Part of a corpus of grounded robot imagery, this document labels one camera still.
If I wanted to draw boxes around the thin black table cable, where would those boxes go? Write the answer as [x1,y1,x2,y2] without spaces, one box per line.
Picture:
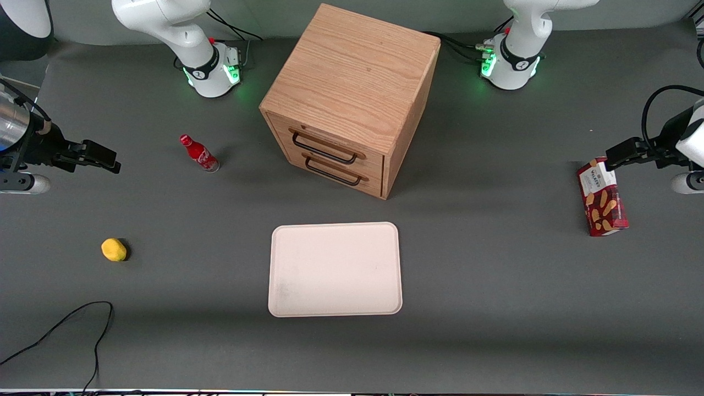
[0,301,114,394]

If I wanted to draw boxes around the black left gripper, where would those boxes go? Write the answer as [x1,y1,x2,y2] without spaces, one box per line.
[605,107,695,172]

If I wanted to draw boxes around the red coke bottle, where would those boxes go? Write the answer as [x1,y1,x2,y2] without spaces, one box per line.
[179,134,220,173]

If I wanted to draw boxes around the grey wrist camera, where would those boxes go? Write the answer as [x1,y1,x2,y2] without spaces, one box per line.
[671,172,704,195]
[0,173,51,195]

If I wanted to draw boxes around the red shortbread cookie box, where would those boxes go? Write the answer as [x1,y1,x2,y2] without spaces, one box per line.
[576,157,630,237]

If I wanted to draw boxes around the yellow lemon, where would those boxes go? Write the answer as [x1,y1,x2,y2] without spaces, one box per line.
[101,238,128,262]

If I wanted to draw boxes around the black arm base cables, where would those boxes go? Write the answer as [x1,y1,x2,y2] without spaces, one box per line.
[206,8,264,70]
[422,16,515,64]

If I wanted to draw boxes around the wooden drawer cabinet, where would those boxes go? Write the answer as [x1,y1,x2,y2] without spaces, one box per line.
[259,3,441,200]

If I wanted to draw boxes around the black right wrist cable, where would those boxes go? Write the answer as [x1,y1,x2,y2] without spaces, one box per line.
[0,78,52,123]

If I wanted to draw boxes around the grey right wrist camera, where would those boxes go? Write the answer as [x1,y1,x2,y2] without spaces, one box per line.
[0,173,51,195]

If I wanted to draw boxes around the white plastic tray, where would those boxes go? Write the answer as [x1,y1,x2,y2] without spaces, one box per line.
[268,222,403,318]

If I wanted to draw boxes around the black left arm base cables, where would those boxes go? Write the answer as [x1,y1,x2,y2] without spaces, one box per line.
[422,16,515,64]

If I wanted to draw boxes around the black left wrist cable loop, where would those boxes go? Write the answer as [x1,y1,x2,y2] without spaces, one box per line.
[641,85,704,156]

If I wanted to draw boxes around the black right arm base cables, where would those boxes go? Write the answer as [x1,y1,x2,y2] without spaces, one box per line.
[206,8,264,70]

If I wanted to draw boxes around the wooden drawer black handle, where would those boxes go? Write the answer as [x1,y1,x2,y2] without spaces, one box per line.
[282,147,384,199]
[267,114,385,180]

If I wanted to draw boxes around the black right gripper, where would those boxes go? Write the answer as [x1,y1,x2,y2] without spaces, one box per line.
[18,122,122,174]

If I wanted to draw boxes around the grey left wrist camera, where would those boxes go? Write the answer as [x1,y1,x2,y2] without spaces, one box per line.
[671,172,704,195]

